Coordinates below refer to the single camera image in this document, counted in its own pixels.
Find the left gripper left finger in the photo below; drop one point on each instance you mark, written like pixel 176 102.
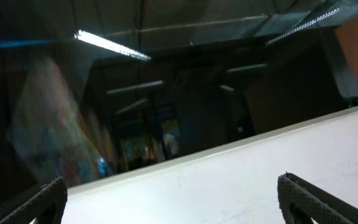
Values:
pixel 45 205

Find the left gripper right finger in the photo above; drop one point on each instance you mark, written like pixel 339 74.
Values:
pixel 303 202

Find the dim ceiling light strip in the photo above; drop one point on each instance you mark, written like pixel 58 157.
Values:
pixel 135 87

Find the bright ceiling light strip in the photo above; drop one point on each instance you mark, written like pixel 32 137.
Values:
pixel 98 41

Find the right ceiling light strip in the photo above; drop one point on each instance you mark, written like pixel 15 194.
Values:
pixel 303 26

